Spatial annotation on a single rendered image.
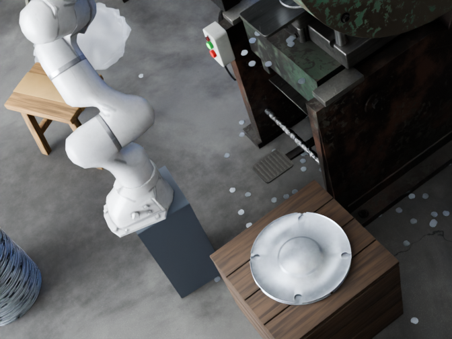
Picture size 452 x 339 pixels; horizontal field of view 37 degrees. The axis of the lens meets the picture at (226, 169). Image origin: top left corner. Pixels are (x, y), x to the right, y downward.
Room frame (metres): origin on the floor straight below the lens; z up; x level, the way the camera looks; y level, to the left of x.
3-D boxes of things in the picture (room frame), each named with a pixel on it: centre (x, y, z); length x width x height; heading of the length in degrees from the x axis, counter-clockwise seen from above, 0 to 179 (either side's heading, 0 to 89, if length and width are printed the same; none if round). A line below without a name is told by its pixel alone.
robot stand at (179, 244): (1.29, 0.24, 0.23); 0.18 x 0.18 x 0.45; 10
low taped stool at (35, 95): (2.09, 0.51, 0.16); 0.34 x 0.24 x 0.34; 46
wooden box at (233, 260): (0.95, -0.10, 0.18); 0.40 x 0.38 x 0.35; 106
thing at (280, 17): (1.49, -0.35, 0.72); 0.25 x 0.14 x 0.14; 105
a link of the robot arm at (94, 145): (1.28, 0.28, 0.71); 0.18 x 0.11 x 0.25; 105
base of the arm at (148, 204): (1.28, 0.28, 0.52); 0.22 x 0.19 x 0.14; 100
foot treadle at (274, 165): (1.50, -0.38, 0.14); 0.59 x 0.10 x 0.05; 105
